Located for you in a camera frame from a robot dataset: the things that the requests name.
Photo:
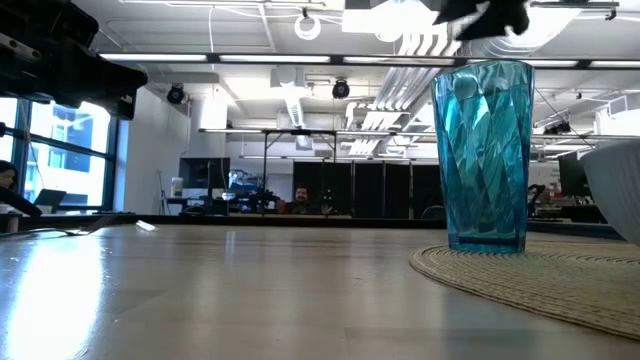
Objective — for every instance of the black partition panels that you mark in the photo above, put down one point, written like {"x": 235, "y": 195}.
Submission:
{"x": 370, "y": 190}

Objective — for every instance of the black ceiling mounted device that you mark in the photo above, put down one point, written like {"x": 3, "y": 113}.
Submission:
{"x": 557, "y": 128}

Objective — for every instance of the black overhead bar with lights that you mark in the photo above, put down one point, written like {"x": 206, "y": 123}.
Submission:
{"x": 335, "y": 59}

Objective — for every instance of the black metal frame stand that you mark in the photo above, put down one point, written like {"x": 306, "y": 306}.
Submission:
{"x": 300, "y": 132}

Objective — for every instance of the white ceiling pipe bundle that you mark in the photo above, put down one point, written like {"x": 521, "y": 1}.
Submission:
{"x": 415, "y": 75}

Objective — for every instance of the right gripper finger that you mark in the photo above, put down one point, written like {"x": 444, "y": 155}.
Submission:
{"x": 457, "y": 10}
{"x": 500, "y": 22}

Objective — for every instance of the bright ceiling light panel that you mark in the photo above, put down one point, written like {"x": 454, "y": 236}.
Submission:
{"x": 395, "y": 21}

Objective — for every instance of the blue translucent plastic cup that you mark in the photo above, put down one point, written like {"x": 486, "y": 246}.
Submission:
{"x": 482, "y": 160}

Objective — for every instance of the large office window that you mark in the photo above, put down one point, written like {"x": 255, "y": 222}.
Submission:
{"x": 75, "y": 130}

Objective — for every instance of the dark open laptop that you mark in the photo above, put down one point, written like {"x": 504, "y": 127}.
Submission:
{"x": 50, "y": 197}

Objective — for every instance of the round woven beige placemat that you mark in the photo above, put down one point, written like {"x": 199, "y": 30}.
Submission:
{"x": 550, "y": 285}

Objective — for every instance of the black long table edge rail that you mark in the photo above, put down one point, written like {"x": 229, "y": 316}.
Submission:
{"x": 350, "y": 221}

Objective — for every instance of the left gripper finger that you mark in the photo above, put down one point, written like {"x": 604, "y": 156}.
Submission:
{"x": 120, "y": 105}
{"x": 100, "y": 75}

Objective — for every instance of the white bowl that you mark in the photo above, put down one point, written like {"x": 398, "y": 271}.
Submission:
{"x": 617, "y": 190}

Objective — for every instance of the person seated by window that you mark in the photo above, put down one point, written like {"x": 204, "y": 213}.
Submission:
{"x": 7, "y": 175}

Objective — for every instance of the person seated behind desks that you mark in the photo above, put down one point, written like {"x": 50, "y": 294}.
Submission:
{"x": 301, "y": 195}

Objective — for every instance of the black monitor behind bowl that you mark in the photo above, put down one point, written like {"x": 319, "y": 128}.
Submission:
{"x": 572, "y": 177}

